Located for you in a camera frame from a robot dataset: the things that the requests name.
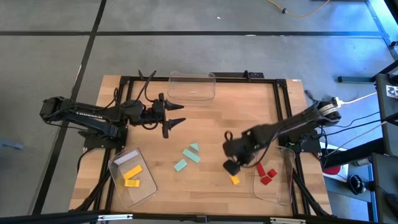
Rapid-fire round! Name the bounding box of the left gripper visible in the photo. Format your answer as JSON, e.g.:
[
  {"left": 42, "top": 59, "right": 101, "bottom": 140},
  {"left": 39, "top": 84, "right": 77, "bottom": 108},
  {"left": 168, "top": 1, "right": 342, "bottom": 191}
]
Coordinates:
[{"left": 144, "top": 92, "right": 187, "bottom": 139}]

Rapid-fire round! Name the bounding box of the dark grey desk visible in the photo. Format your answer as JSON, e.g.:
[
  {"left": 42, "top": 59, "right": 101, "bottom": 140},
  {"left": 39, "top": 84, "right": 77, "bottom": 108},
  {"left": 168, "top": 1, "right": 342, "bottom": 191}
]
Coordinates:
[{"left": 371, "top": 152, "right": 398, "bottom": 224}]

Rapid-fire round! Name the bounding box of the black power cable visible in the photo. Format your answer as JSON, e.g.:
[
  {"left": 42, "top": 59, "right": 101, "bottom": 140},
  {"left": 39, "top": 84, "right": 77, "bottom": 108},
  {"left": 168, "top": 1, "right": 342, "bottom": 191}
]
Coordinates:
[{"left": 340, "top": 111, "right": 382, "bottom": 129}]

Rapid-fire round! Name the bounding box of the long yellow block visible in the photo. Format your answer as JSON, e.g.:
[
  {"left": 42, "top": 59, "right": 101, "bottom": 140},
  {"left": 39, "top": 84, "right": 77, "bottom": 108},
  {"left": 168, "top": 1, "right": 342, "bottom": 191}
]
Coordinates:
[{"left": 123, "top": 164, "right": 144, "bottom": 180}]

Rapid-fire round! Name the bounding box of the red round object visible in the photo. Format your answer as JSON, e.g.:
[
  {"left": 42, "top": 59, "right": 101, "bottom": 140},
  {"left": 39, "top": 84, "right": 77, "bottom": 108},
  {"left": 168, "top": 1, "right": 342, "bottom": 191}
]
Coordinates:
[{"left": 323, "top": 165, "right": 343, "bottom": 176}]

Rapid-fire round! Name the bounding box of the long teal block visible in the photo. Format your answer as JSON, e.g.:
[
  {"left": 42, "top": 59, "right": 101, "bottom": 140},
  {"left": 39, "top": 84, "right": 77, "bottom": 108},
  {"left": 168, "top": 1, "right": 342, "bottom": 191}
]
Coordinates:
[{"left": 182, "top": 148, "right": 201, "bottom": 164}]

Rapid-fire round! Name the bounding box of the clear plastic bin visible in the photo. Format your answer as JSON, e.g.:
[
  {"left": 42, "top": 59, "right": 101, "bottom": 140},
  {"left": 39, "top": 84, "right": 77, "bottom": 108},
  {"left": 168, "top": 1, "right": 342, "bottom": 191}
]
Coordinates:
[
  {"left": 107, "top": 146, "right": 159, "bottom": 209},
  {"left": 167, "top": 70, "right": 217, "bottom": 103},
  {"left": 249, "top": 142, "right": 297, "bottom": 207}
]

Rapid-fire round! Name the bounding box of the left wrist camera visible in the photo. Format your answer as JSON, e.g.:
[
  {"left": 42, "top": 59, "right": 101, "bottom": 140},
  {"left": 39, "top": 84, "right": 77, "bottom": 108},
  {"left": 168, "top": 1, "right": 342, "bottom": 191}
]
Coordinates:
[{"left": 123, "top": 99, "right": 146, "bottom": 118}]

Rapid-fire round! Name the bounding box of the black white marker tag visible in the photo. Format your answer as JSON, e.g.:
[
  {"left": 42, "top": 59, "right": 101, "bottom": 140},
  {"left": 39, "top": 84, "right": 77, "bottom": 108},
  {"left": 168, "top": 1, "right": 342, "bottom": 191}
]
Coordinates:
[{"left": 386, "top": 84, "right": 398, "bottom": 99}]

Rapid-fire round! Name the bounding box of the black aluminium table frame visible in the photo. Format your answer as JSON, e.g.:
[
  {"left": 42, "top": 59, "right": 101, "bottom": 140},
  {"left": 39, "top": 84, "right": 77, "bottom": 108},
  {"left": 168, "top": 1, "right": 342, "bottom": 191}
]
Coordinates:
[{"left": 73, "top": 75, "right": 332, "bottom": 218}]

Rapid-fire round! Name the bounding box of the grey floor plate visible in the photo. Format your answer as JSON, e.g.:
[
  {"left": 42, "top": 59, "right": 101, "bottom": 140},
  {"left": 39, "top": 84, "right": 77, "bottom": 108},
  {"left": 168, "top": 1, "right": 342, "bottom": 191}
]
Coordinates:
[{"left": 0, "top": 138, "right": 25, "bottom": 151}]

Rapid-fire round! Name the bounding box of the white cable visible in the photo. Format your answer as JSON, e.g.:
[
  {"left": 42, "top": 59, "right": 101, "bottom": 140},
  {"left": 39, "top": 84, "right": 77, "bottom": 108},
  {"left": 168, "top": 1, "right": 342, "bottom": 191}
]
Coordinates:
[{"left": 340, "top": 91, "right": 379, "bottom": 106}]

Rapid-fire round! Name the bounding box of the yellow floor cable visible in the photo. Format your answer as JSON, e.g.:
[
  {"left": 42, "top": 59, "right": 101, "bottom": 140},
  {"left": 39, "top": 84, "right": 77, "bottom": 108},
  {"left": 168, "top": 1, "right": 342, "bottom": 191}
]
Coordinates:
[{"left": 267, "top": 0, "right": 331, "bottom": 19}]

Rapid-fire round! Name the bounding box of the silver bracket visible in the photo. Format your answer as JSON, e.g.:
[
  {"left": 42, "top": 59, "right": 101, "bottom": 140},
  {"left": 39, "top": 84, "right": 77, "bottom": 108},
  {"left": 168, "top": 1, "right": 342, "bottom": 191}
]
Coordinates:
[
  {"left": 97, "top": 213, "right": 134, "bottom": 222},
  {"left": 269, "top": 217, "right": 307, "bottom": 224}
]

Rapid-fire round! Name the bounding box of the black headset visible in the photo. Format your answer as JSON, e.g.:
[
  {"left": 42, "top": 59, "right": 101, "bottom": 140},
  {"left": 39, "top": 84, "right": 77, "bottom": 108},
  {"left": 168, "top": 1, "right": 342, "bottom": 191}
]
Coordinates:
[{"left": 347, "top": 174, "right": 368, "bottom": 196}]

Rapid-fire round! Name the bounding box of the thick teal rectangular block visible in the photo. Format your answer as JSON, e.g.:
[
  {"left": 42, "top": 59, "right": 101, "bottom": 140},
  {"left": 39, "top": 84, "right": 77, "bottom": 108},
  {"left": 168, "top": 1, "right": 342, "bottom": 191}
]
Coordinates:
[{"left": 173, "top": 159, "right": 188, "bottom": 172}]

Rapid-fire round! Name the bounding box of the black desk foot bar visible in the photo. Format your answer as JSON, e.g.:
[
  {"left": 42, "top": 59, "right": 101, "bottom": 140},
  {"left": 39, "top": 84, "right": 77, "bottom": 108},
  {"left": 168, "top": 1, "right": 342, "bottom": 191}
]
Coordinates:
[{"left": 337, "top": 75, "right": 379, "bottom": 84}]

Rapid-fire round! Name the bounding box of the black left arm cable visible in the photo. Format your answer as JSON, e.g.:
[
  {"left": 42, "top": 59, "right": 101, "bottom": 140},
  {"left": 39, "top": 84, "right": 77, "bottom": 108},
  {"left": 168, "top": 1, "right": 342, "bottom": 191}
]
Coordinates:
[{"left": 136, "top": 69, "right": 158, "bottom": 104}]

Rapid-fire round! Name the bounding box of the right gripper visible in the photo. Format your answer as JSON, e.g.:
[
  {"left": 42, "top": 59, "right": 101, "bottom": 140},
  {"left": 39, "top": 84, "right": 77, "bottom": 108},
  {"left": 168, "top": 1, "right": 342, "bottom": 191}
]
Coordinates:
[{"left": 223, "top": 128, "right": 266, "bottom": 176}]

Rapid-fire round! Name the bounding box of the black rig beam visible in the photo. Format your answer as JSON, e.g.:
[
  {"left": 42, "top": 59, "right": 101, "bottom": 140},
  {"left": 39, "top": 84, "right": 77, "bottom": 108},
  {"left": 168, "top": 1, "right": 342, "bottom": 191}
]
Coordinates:
[{"left": 0, "top": 211, "right": 398, "bottom": 224}]

